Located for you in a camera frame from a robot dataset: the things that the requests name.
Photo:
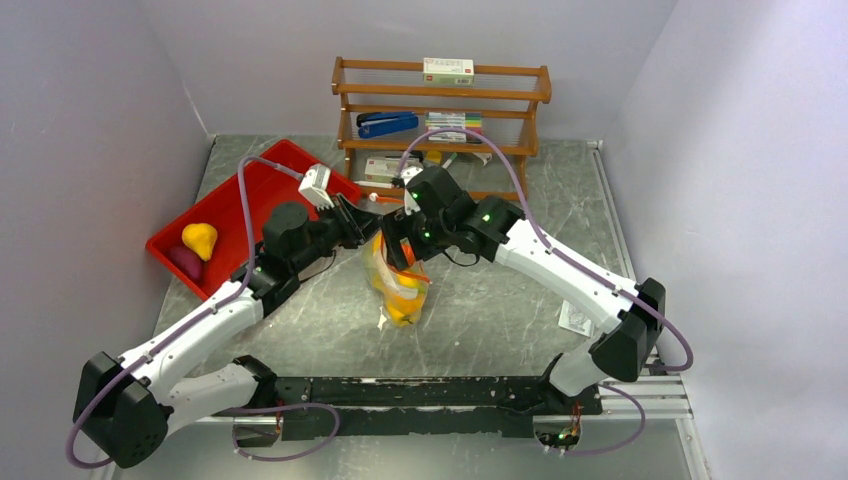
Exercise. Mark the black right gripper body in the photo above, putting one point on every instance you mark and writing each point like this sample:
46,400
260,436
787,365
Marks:
427,237

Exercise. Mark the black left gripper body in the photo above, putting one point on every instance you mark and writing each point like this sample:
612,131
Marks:
331,230

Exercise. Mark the orange red pepper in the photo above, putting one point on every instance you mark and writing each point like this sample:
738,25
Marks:
408,255

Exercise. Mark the clear zip top bag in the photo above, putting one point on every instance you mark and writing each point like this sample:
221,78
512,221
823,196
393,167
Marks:
415,271

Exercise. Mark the yellow bell pepper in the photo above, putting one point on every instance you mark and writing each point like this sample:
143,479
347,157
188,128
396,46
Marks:
404,312

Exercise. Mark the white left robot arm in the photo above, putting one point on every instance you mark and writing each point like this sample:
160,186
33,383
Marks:
127,406

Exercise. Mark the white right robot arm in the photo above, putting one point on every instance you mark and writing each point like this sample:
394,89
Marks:
623,312

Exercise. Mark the white staples box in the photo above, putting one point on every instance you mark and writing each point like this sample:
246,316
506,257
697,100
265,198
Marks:
380,169

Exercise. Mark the blue stapler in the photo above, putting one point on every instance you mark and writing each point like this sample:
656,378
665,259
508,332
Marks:
376,124

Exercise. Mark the wooden three-tier shelf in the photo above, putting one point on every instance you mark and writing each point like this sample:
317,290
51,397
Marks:
395,107

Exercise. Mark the red plastic tray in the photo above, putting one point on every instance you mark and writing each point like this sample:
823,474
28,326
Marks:
266,188

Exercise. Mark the pack of coloured markers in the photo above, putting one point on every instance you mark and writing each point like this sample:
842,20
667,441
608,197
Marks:
452,126

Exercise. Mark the yellow pear squash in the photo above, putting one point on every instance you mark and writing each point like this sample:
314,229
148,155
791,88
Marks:
201,239

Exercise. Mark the purple eggplant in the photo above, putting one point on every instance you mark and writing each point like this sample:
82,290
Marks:
187,261

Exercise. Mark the white box on top shelf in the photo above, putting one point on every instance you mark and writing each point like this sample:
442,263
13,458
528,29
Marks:
444,71

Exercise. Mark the white paper card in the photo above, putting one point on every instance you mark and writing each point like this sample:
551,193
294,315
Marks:
573,320

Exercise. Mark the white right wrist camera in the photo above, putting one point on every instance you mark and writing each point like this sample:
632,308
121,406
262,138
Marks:
410,197

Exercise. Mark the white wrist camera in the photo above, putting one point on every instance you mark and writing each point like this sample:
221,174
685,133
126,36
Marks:
313,186
410,197

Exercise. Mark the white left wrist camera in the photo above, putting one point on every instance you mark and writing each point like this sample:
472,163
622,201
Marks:
313,186

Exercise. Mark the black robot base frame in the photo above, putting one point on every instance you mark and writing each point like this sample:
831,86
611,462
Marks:
310,407

